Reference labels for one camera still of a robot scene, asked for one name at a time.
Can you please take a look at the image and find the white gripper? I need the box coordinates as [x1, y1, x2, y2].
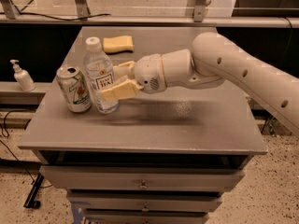
[97, 54, 166, 101]

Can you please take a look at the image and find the clear plastic water bottle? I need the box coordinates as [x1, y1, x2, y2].
[83, 36, 119, 114]

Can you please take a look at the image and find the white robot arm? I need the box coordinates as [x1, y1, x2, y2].
[96, 32, 299, 135]

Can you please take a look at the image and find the white green 7up can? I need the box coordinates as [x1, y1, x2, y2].
[56, 66, 92, 113]

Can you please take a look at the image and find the white pump dispenser bottle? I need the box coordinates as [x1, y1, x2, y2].
[10, 60, 36, 91]

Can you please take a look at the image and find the yellow sponge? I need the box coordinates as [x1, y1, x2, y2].
[103, 35, 134, 53]

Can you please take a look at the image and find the grey drawer cabinet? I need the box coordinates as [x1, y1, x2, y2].
[18, 26, 268, 224]

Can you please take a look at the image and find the black cable on ledge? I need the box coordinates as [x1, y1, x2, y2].
[0, 12, 112, 21]

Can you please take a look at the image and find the black floor cable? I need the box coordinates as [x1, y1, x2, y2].
[0, 108, 54, 189]

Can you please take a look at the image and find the black floor bracket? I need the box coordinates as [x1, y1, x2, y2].
[23, 174, 44, 209]

